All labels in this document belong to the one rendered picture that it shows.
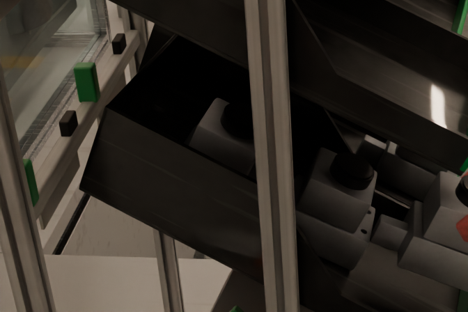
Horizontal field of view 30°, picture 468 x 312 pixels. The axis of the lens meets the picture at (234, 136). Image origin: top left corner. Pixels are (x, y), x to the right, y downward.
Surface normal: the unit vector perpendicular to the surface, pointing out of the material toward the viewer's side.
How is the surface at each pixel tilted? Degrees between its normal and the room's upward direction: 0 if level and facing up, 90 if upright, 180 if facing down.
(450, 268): 91
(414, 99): 25
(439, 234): 91
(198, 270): 0
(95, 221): 90
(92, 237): 90
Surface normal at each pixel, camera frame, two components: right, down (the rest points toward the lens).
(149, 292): -0.07, -0.87
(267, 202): -0.15, 0.49
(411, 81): 0.33, -0.75
